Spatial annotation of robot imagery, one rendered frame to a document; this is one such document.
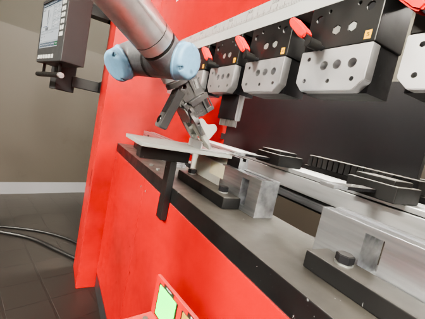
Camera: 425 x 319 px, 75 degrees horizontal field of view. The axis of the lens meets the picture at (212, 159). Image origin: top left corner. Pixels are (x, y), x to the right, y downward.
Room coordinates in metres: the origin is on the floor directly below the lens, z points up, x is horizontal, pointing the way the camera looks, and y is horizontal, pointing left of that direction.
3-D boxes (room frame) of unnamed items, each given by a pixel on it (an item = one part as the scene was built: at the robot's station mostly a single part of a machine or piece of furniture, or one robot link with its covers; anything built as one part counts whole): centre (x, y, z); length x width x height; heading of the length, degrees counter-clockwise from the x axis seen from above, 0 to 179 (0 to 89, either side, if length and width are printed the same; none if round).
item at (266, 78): (0.72, -0.11, 1.26); 0.15 x 0.09 x 0.17; 31
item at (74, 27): (1.65, 0.99, 1.42); 0.45 x 0.12 x 0.36; 48
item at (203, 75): (1.07, 0.09, 1.26); 0.15 x 0.09 x 0.17; 31
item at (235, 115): (0.87, -0.02, 1.13); 0.10 x 0.02 x 0.10; 31
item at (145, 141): (0.80, 0.10, 1.00); 0.26 x 0.18 x 0.01; 121
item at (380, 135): (1.33, -0.34, 1.12); 1.13 x 0.02 x 0.44; 31
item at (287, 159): (0.95, -0.17, 1.01); 0.26 x 0.12 x 0.05; 121
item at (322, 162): (0.90, -0.47, 1.02); 0.37 x 0.06 x 0.04; 31
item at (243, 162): (0.85, -0.04, 0.98); 0.20 x 0.03 x 0.03; 31
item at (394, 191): (0.63, -0.35, 1.01); 0.26 x 0.12 x 0.05; 121
